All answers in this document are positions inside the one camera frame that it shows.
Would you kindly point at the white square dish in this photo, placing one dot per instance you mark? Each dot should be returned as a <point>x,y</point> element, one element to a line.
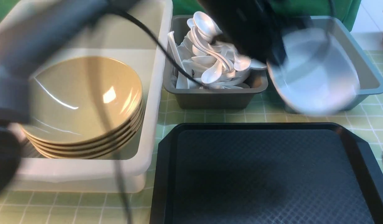
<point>317,77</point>

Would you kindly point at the stack of tan bowls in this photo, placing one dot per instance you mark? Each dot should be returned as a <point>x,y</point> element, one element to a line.
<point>95,149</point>

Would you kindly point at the grey plastic bin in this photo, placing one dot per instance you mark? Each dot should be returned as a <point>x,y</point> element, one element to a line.
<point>192,96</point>

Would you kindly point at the teal plastic bin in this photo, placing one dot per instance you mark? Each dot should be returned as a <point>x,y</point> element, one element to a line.
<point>371,81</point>

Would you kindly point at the green backdrop cloth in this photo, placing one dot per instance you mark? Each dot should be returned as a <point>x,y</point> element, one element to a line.
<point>344,10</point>

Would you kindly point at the black serving tray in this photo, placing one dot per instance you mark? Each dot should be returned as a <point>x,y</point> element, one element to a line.
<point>266,173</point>

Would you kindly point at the white plastic tub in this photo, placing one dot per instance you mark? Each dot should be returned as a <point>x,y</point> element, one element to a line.
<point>117,38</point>

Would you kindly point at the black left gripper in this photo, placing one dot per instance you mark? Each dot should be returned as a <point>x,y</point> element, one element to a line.
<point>252,26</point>

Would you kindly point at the tan noodle bowl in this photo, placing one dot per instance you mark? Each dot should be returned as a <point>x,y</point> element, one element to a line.
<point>81,99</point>

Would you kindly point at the pile of white spoons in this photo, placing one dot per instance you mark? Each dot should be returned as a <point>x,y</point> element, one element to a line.
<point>215,64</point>

